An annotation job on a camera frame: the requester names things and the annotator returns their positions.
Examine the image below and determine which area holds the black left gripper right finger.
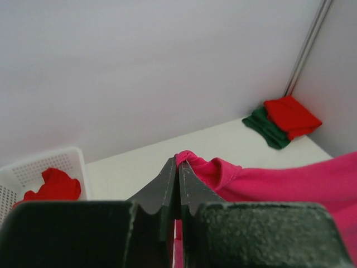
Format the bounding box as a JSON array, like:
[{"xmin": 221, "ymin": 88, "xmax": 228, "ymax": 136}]
[{"xmin": 178, "ymin": 161, "xmax": 224, "ymax": 267}]

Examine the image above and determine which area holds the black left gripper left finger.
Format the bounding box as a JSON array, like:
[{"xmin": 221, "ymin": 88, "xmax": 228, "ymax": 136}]
[{"xmin": 127, "ymin": 157, "xmax": 176, "ymax": 267}]

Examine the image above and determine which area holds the pink t shirt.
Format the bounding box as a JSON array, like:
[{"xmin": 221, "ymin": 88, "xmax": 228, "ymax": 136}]
[{"xmin": 175, "ymin": 151, "xmax": 356, "ymax": 262}]

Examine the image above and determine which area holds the folded green t shirt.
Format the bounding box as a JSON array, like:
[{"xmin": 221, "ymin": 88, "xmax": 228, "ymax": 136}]
[{"xmin": 242, "ymin": 107, "xmax": 290, "ymax": 150}]

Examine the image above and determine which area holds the red t shirt in basket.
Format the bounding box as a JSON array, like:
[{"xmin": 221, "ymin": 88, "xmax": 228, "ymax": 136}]
[{"xmin": 12, "ymin": 167, "xmax": 81, "ymax": 208}]

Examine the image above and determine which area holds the folded red t shirt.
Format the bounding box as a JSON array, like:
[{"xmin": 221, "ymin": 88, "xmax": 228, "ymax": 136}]
[{"xmin": 264, "ymin": 95, "xmax": 322, "ymax": 141}]

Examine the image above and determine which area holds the white perforated plastic basket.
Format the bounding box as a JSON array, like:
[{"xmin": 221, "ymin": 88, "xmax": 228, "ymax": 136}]
[{"xmin": 1, "ymin": 147, "xmax": 91, "ymax": 222}]

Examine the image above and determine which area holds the right aluminium frame post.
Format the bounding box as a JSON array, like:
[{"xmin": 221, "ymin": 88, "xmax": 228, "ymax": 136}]
[{"xmin": 283, "ymin": 0, "xmax": 334, "ymax": 97}]

